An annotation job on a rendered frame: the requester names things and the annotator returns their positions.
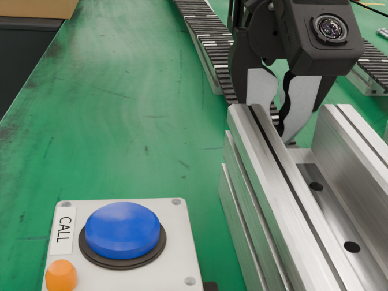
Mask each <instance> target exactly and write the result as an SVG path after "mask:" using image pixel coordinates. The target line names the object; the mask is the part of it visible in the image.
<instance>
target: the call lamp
mask: <svg viewBox="0 0 388 291"><path fill-rule="evenodd" d="M45 280H46V288H47V290H48V291H72V290H73V289H74V288H75V287H76V286H77V270H76V268H75V267H74V266H73V265H72V264H71V262H70V261H68V260H65V259H60V260H56V261H54V262H52V263H51V264H50V265H49V267H48V269H47V271H46V274H45Z"/></svg>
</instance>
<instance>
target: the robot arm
mask: <svg viewBox="0 0 388 291"><path fill-rule="evenodd" d="M232 11H233V16H232ZM227 28H228V30H229V31H230V33H231V34H232V38H233V40H234V43H233V44H232V46H231V47H230V49H229V53H228V60H227V65H228V71H229V77H230V81H231V83H232V86H233V89H234V92H235V94H236V98H237V101H238V104H247V105H248V106H250V105H251V104H261V105H262V106H263V108H264V109H265V111H266V113H267V115H268V117H269V118H270V120H271V122H272V117H271V113H270V105H271V101H272V100H273V99H274V97H275V96H276V94H277V90H278V79H277V77H276V76H275V74H274V73H273V71H271V70H270V69H269V68H267V67H266V66H271V65H272V64H273V63H274V62H275V60H276V59H287V62H288V67H289V70H288V71H287V72H286V73H285V75H284V78H283V79H282V81H281V86H280V92H279V97H280V101H281V106H282V107H281V109H280V111H279V113H278V115H279V124H278V126H277V128H276V131H277V132H278V134H279V136H280V138H281V140H282V141H283V143H284V145H285V147H286V146H287V145H288V144H289V143H290V142H291V141H292V140H293V139H294V138H295V137H296V136H297V135H298V133H299V132H300V131H301V130H302V128H303V127H304V126H305V125H306V123H307V122H308V121H309V119H310V118H311V116H312V115H313V113H314V112H316V111H317V110H318V108H319V106H320V105H321V103H322V102H323V100H324V98H325V97H326V95H327V94H328V92H329V90H330V89H331V87H332V86H333V84H334V82H335V80H336V78H337V76H346V75H348V73H349V72H350V71H351V69H352V68H353V67H354V65H355V64H356V63H357V61H358V60H359V59H360V57H361V56H362V55H363V54H364V52H365V45H364V42H363V38H362V36H361V33H360V30H359V26H358V24H357V21H356V18H355V15H354V12H353V9H352V6H351V4H350V0H234V9H233V0H229V10H228V17H227ZM262 60H263V62H264V63H265V64H266V66H264V65H263V64H262Z"/></svg>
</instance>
